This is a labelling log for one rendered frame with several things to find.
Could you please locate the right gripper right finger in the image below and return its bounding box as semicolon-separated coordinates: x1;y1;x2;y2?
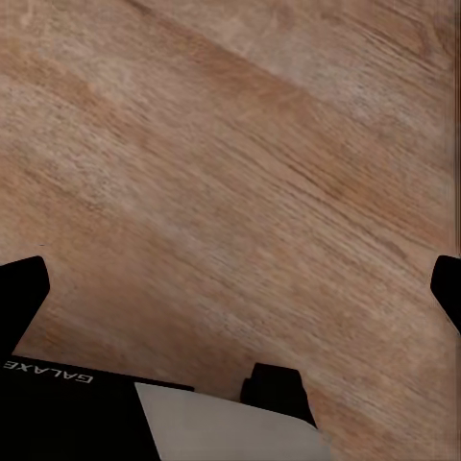
430;255;461;333

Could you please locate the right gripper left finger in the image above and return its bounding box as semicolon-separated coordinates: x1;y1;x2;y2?
0;255;50;372

